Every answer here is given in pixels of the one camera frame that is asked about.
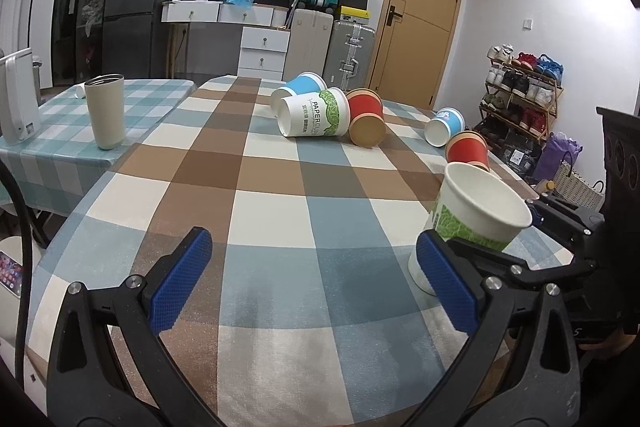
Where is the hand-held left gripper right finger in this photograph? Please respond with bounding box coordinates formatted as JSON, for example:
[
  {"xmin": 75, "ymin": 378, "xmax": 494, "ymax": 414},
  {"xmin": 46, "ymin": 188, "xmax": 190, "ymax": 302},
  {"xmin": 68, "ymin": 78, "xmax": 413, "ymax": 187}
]
[{"xmin": 404, "ymin": 229, "xmax": 584, "ymax": 427}]

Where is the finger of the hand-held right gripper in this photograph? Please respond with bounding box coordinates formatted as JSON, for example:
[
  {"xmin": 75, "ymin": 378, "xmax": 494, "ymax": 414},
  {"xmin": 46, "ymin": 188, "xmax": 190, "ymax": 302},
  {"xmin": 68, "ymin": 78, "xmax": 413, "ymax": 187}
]
[
  {"xmin": 449, "ymin": 238, "xmax": 599, "ymax": 293},
  {"xmin": 527, "ymin": 198, "xmax": 605, "ymax": 235}
]

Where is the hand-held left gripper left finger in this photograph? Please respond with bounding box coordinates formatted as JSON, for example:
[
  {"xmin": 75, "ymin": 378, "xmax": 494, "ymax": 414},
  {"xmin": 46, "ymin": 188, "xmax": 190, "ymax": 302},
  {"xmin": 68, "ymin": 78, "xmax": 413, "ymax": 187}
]
[{"xmin": 47, "ymin": 226, "xmax": 222, "ymax": 427}]

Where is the green leaf white paper cup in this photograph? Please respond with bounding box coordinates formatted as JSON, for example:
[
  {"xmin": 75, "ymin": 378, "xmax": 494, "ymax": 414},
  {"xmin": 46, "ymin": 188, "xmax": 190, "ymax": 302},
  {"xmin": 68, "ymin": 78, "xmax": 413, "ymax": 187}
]
[
  {"xmin": 408, "ymin": 161, "xmax": 533, "ymax": 296},
  {"xmin": 277, "ymin": 87, "xmax": 351, "ymax": 139}
]

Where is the red paper cup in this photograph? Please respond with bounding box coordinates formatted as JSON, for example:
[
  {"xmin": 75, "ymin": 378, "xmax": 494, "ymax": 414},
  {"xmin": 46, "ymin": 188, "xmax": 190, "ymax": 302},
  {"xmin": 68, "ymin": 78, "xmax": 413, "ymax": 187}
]
[
  {"xmin": 346, "ymin": 88, "xmax": 387, "ymax": 148},
  {"xmin": 445, "ymin": 131, "xmax": 491, "ymax": 173}
]

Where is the blue paper cup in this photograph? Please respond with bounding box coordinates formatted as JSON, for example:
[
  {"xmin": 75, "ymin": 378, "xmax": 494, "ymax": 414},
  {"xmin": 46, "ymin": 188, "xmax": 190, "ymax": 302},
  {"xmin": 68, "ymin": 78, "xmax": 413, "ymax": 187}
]
[
  {"xmin": 424, "ymin": 107, "xmax": 466, "ymax": 147},
  {"xmin": 270, "ymin": 72, "xmax": 328, "ymax": 108}
]

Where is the person's right hand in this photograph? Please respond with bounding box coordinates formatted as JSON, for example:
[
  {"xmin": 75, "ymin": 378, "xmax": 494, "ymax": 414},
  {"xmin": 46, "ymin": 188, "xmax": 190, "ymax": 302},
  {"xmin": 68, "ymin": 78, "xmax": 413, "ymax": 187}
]
[{"xmin": 579, "ymin": 331, "xmax": 640, "ymax": 360}]

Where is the white woven basket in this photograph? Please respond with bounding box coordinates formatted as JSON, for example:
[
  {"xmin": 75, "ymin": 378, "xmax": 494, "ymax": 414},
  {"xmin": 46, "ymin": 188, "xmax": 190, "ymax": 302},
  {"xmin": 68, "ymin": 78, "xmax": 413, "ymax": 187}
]
[{"xmin": 552, "ymin": 159, "xmax": 606, "ymax": 210}]

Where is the purple shopping bag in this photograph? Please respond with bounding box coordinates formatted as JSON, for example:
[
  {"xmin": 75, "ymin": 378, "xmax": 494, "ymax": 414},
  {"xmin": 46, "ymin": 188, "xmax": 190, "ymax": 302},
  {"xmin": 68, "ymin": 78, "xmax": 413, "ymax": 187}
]
[{"xmin": 532, "ymin": 131, "xmax": 584, "ymax": 184}]

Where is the black patterned bag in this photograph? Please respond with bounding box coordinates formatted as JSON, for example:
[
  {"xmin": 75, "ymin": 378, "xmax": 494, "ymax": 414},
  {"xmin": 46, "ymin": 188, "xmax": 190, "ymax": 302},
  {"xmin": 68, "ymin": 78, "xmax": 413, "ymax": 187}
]
[{"xmin": 502, "ymin": 129, "xmax": 544, "ymax": 173}]

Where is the wooden shoe rack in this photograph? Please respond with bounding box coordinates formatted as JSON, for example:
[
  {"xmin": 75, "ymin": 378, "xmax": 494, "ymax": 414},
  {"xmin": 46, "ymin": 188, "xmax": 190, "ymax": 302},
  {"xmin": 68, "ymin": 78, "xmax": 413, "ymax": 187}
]
[{"xmin": 472, "ymin": 54, "xmax": 564, "ymax": 158}]

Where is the brown blue plaid tablecloth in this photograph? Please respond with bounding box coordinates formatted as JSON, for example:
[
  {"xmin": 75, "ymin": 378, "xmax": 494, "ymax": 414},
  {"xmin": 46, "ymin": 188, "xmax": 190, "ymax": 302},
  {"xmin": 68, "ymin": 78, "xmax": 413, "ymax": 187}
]
[{"xmin": 27, "ymin": 74, "xmax": 576, "ymax": 427}]

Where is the group of assorted shoes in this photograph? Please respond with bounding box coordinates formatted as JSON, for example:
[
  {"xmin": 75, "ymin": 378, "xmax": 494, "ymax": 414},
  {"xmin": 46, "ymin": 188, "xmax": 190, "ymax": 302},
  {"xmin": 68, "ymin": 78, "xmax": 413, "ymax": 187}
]
[{"xmin": 479, "ymin": 44, "xmax": 565, "ymax": 142}]

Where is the smartphone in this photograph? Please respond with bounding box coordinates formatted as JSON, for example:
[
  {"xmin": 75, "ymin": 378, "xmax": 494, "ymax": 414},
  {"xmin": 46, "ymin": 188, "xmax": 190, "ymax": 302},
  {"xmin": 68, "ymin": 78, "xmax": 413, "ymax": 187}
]
[{"xmin": 0, "ymin": 250, "xmax": 25, "ymax": 298}]

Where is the beige steel tumbler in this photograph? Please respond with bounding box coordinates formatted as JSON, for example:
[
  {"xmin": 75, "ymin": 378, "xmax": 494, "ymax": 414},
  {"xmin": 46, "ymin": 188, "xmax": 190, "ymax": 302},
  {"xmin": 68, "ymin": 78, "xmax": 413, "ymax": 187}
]
[{"xmin": 83, "ymin": 73, "xmax": 126, "ymax": 152}]

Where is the teal checked tablecloth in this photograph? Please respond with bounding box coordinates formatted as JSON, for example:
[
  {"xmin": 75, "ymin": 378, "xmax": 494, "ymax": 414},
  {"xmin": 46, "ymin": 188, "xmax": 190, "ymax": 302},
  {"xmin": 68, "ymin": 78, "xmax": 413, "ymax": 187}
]
[{"xmin": 0, "ymin": 78, "xmax": 197, "ymax": 214}]

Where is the white drawer cabinet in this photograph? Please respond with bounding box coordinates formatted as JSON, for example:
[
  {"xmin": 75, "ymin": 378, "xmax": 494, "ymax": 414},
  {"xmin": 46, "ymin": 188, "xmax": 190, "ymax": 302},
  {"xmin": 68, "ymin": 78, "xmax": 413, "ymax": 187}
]
[{"xmin": 237, "ymin": 26, "xmax": 291, "ymax": 80}]

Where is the silver hard suitcase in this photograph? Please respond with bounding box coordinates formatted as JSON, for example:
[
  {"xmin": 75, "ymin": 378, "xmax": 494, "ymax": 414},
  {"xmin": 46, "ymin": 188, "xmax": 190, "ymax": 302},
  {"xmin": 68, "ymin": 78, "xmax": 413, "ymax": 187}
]
[{"xmin": 322, "ymin": 20, "xmax": 377, "ymax": 91}]

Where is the white standing appliance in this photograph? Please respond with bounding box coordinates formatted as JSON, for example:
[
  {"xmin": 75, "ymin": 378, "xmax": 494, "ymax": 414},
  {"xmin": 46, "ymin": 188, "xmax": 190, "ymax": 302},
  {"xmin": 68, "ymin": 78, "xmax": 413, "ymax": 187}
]
[{"xmin": 0, "ymin": 48, "xmax": 42, "ymax": 146}]

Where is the wooden door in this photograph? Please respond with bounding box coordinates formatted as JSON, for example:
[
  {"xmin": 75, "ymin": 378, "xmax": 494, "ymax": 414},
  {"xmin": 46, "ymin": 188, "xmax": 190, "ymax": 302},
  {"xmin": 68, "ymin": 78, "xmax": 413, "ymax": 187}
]
[{"xmin": 367, "ymin": 0, "xmax": 469, "ymax": 110}]

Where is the beige hard suitcase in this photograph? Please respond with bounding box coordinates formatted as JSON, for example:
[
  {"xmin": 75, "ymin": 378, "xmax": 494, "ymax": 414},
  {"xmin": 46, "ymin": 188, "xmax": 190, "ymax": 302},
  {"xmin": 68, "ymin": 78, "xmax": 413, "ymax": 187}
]
[{"xmin": 283, "ymin": 8, "xmax": 334, "ymax": 82}]

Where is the white dressing table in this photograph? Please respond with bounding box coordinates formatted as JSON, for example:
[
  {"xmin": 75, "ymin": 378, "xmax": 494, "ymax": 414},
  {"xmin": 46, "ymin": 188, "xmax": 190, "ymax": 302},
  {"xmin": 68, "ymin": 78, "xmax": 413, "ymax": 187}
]
[{"xmin": 162, "ymin": 0, "xmax": 291, "ymax": 78}]

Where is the yellow black shoe box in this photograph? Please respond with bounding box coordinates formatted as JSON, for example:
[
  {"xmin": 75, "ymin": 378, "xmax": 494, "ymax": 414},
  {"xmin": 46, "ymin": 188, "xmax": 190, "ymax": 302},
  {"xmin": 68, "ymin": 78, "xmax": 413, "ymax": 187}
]
[{"xmin": 335, "ymin": 5, "xmax": 370, "ymax": 24}]

